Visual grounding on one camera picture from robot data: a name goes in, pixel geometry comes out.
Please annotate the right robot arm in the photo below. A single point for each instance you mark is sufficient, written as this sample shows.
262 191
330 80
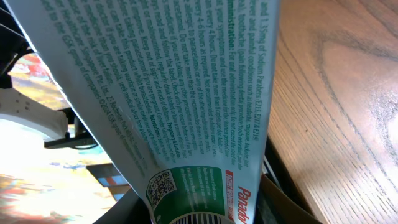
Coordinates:
60 128

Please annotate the white green carton box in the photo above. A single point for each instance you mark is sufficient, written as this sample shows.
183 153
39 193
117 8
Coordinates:
177 92

